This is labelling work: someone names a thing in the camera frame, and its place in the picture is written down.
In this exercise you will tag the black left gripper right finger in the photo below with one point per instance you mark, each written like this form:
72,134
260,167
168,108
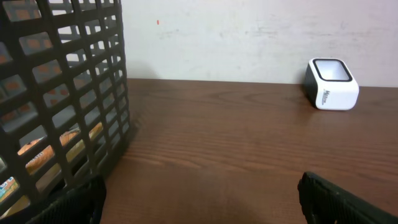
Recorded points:
324,202

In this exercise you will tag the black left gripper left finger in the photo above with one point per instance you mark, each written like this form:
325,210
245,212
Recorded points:
81,204

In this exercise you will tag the black plastic mesh basket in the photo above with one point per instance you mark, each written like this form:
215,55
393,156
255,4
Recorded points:
63,66

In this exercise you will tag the white barcode scanner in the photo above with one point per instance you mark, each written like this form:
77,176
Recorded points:
330,85

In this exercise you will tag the orange snack packet in basket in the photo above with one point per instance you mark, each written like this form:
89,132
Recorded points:
41,158

